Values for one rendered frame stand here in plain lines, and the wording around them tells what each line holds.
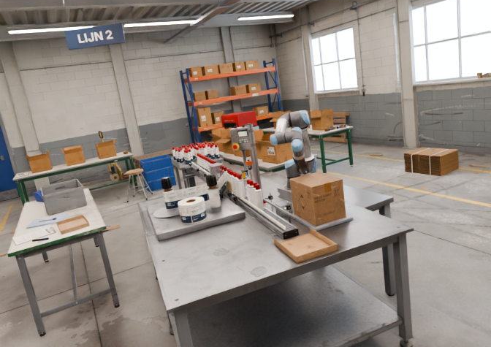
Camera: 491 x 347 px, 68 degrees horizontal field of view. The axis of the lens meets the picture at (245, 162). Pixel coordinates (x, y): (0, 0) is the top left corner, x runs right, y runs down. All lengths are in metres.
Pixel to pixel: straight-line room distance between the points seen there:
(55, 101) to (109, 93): 1.29
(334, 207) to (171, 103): 8.56
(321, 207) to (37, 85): 8.68
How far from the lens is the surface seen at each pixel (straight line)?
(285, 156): 4.76
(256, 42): 11.92
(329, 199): 2.46
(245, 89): 10.71
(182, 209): 2.75
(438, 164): 6.46
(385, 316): 2.73
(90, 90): 10.27
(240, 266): 2.13
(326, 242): 2.27
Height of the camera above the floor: 1.80
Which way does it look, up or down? 12 degrees down
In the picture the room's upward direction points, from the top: 9 degrees counter-clockwise
